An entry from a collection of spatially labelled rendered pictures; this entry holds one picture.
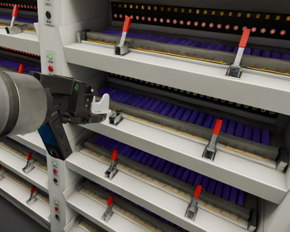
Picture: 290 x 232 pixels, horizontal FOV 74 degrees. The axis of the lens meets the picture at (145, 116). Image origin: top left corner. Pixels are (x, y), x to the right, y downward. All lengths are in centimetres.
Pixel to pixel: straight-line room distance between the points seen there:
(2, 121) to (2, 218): 107
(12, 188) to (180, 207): 90
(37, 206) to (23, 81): 87
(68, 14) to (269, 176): 63
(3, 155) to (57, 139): 79
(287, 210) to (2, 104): 52
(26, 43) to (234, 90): 62
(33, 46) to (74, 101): 38
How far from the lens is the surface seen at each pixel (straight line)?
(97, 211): 81
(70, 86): 37
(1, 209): 138
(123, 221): 78
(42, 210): 110
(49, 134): 39
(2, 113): 28
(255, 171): 49
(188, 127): 51
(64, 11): 62
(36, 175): 99
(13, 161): 110
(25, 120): 30
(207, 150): 49
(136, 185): 63
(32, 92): 30
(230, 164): 48
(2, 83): 29
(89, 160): 71
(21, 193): 120
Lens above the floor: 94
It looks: 21 degrees down
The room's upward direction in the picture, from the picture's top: 8 degrees clockwise
